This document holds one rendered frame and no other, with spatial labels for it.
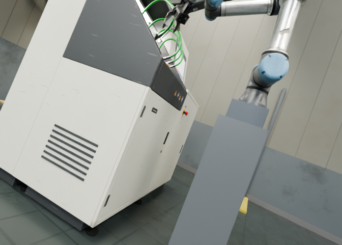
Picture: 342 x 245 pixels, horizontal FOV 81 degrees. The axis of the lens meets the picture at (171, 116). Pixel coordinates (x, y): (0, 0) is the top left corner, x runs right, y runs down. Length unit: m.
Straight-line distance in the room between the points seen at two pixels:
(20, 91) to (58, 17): 0.50
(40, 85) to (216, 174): 1.09
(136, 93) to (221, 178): 0.58
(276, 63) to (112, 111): 0.79
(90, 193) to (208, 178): 0.58
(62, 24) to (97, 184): 0.93
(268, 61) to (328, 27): 3.37
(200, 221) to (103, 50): 0.99
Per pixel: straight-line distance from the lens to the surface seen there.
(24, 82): 1.48
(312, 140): 3.70
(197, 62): 4.13
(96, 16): 1.31
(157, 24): 1.99
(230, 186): 1.00
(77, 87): 1.20
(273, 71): 0.99
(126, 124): 0.99
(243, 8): 1.28
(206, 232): 1.07
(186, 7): 1.22
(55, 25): 1.46
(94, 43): 1.23
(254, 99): 1.07
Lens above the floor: 0.66
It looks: 2 degrees up
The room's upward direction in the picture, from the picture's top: 22 degrees clockwise
